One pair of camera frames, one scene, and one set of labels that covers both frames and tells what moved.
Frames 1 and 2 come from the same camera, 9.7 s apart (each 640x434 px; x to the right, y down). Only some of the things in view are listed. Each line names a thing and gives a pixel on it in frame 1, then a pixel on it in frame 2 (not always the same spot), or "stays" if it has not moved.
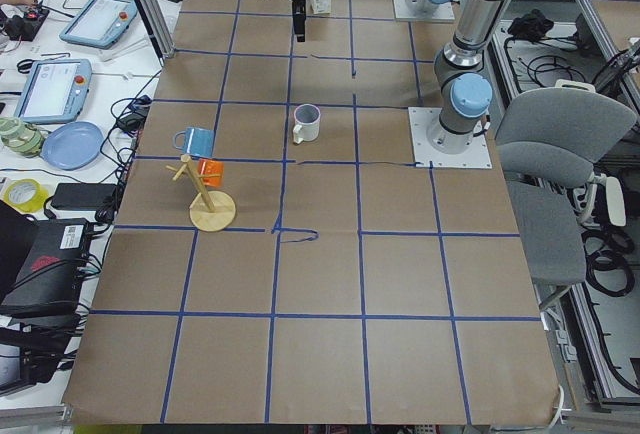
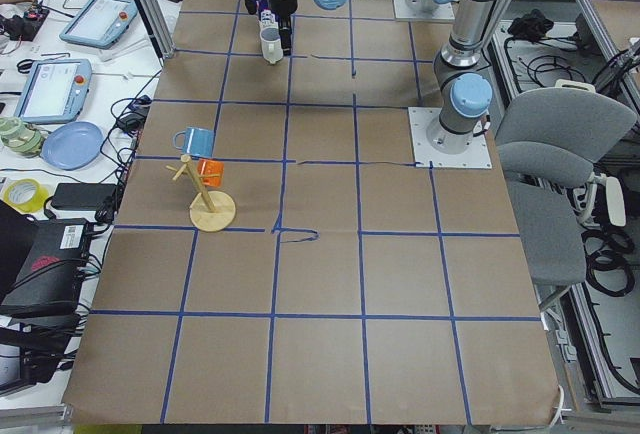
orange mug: x=211 y=167 stays
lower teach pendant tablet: x=55 y=91 stays
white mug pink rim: x=307 y=119 → x=271 y=44
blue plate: x=72 y=145 stays
